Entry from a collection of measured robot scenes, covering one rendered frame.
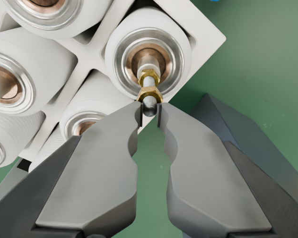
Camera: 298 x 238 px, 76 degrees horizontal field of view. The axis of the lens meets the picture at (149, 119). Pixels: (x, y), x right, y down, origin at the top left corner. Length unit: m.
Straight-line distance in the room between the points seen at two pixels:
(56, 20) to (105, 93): 0.10
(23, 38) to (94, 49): 0.08
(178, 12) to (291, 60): 0.37
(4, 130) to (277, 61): 0.56
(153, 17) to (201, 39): 0.10
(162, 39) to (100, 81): 0.13
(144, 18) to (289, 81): 0.47
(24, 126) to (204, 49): 0.29
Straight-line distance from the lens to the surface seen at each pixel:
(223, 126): 0.41
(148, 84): 0.15
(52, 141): 0.36
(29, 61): 0.25
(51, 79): 0.27
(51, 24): 0.22
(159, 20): 0.21
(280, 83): 0.60
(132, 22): 0.21
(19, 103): 0.27
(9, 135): 0.33
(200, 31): 0.29
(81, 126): 0.26
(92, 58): 0.29
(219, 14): 0.48
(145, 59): 0.19
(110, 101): 0.25
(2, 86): 0.26
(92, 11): 0.21
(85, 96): 0.26
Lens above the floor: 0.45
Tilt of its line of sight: 57 degrees down
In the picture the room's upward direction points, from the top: 179 degrees clockwise
